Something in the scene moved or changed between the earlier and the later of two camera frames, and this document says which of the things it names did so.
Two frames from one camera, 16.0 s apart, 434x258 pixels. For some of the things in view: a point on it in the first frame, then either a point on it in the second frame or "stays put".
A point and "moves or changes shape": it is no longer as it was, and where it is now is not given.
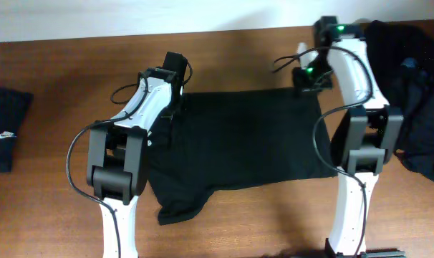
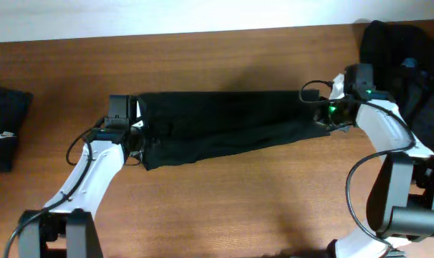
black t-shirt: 222,138 moves or changes shape
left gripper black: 176,101 -> 135,137
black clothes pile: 413,77 stays put
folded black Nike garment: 6,110 stays put
